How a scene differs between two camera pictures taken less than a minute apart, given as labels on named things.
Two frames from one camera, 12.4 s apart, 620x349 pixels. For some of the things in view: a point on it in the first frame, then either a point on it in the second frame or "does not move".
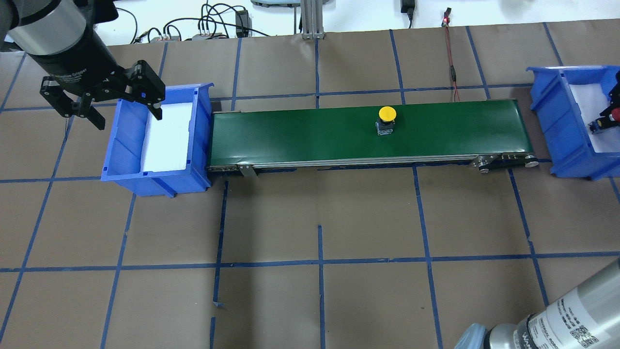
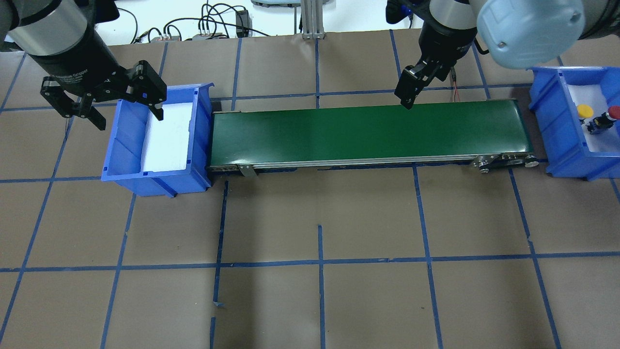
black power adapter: [243, 23] does not move
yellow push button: [386, 121] → [585, 110]
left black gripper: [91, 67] does not move
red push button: [615, 116] does not move
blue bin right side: [558, 123] does not move
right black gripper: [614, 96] → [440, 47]
